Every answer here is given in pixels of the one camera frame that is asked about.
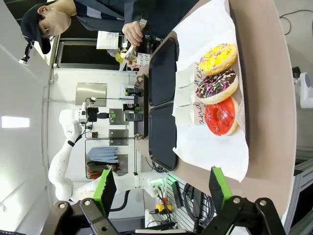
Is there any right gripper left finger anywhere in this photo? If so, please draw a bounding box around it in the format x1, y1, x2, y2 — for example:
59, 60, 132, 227
40, 168, 120, 235

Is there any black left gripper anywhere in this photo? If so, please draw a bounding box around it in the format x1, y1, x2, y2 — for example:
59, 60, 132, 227
87, 107, 117, 123

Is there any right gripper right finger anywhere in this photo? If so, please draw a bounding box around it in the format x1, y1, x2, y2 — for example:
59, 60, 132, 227
200, 166, 287, 235

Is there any black can white print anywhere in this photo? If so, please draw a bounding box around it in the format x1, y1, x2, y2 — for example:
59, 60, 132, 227
124, 111, 144, 122

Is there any black can green logo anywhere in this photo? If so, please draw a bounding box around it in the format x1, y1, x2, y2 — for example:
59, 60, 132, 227
125, 87, 144, 97

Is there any white paper box black lettering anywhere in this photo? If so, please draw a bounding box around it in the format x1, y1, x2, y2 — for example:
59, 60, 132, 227
172, 102, 207, 127

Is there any chocolate sprinkled donut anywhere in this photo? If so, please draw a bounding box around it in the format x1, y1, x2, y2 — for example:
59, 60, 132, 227
195, 69, 239, 105

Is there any yellow sprinkled donut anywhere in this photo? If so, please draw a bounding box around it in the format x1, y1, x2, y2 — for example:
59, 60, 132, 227
198, 43, 238, 76

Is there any person's left forearm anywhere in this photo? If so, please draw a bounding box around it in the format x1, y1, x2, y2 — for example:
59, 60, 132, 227
123, 0, 157, 27

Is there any person's left hand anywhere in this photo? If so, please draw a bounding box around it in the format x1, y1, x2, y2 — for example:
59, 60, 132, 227
122, 21, 144, 47

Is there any black Pepsi can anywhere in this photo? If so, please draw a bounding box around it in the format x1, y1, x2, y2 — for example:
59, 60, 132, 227
123, 103, 140, 112

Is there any brown rectangular tray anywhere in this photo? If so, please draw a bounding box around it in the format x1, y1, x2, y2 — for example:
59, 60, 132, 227
134, 74, 149, 141

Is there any blue hanging garment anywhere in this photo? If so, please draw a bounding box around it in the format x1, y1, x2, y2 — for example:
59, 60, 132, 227
87, 146, 120, 164

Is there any black plastic serving tray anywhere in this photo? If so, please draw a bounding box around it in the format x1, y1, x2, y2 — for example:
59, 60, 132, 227
148, 37, 179, 107
148, 102, 179, 172

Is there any black power adapter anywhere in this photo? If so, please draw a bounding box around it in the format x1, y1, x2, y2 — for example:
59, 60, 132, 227
171, 181, 184, 209

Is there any white paper sign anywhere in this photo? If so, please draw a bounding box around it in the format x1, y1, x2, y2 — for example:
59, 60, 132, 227
96, 31, 120, 50

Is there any white paper sheet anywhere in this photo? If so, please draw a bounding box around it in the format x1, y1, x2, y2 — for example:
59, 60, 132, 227
172, 0, 249, 183

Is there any yellow emergency stop box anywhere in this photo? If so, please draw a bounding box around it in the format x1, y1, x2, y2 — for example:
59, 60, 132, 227
156, 202, 173, 214

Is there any red glazed donut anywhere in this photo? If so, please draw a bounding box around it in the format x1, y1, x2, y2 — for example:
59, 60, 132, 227
204, 96, 239, 137

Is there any rectangular ceiling light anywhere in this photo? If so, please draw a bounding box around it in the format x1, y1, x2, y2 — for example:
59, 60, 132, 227
1, 116, 30, 129

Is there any beige face mask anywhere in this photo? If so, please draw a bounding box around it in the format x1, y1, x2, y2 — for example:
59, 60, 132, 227
45, 8, 71, 36

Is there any person in dark blazer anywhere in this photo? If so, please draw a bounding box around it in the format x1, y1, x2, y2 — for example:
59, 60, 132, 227
21, 0, 201, 55

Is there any black cap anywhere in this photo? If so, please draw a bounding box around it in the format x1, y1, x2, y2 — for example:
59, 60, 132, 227
21, 3, 52, 55

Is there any small metal wall plate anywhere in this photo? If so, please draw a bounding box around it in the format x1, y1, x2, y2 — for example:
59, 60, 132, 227
109, 129, 130, 146
109, 108, 130, 126
117, 154, 129, 173

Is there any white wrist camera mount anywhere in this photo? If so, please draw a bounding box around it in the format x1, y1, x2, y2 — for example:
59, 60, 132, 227
77, 102, 88, 123

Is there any large metal wall plate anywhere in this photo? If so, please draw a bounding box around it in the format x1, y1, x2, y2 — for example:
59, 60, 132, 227
75, 82, 108, 107

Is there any black coiled cable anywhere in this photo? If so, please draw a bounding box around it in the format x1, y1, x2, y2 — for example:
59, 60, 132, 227
182, 183, 216, 227

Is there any black camera on mount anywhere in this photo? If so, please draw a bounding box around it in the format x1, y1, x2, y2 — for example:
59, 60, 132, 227
19, 36, 35, 66

